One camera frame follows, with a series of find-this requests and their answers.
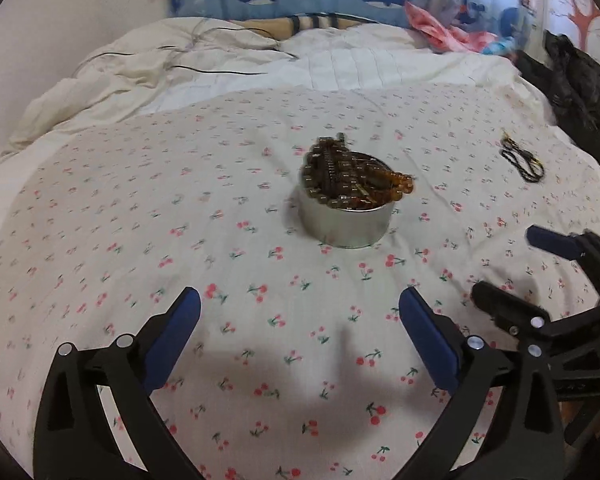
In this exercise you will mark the striped tan pillow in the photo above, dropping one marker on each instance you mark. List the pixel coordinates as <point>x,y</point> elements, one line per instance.
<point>289,26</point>

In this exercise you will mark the white striped duvet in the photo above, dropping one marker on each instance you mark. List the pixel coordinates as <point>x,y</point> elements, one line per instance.
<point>176,62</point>

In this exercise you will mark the cherry print bed sheet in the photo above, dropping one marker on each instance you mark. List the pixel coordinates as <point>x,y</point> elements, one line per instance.
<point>299,366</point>

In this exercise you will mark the round silver metal tin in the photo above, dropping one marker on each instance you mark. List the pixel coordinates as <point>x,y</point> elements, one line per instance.
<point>346,198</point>

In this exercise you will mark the pink crumpled cloth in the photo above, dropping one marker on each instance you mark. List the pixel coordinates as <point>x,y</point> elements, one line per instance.
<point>446,39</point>

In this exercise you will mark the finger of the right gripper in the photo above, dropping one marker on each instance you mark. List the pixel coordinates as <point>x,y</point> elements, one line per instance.
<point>510,313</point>
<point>561,245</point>

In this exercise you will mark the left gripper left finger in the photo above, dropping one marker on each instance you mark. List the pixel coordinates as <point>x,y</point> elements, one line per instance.
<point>164,337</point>

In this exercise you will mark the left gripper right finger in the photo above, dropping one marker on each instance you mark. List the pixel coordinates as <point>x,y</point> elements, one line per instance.
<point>436,339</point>

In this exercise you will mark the black jacket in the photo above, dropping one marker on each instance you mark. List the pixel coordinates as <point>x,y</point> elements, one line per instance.
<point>571,84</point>

